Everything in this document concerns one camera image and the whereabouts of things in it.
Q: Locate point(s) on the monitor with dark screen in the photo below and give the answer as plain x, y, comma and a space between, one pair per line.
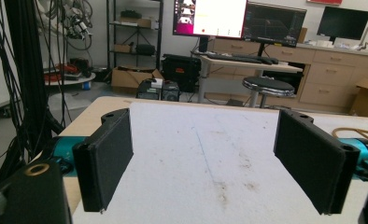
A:
274, 25

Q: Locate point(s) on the black stand post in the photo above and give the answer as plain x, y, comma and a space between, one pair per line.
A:
28, 68

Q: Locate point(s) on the round black stool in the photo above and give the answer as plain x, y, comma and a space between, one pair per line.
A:
267, 84

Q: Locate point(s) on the round white platform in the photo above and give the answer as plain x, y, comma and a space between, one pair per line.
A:
73, 81

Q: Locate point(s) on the light standing desk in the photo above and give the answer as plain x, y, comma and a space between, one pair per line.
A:
250, 66

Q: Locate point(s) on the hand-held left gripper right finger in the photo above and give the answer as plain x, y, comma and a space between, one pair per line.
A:
309, 158

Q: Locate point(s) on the monitor with white pink screen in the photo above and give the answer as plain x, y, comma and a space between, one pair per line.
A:
218, 17

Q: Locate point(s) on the wooden drawer cabinet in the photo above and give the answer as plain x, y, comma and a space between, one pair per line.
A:
331, 73

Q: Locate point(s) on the black keyboard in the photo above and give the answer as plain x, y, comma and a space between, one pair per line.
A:
235, 58

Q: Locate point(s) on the black metal shelf rack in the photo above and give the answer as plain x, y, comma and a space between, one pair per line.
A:
158, 34

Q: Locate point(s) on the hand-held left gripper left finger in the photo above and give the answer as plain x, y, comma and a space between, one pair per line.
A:
106, 158

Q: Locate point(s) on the black switched-off monitor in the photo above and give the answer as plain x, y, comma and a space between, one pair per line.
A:
342, 23

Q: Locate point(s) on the black hard case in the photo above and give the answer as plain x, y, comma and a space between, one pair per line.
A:
180, 71

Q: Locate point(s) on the white table mat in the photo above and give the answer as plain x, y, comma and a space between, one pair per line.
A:
204, 161

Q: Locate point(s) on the large open cardboard box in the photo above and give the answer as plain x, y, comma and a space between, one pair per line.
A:
126, 77

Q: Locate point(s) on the black device with white box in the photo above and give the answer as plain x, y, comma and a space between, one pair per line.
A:
148, 90

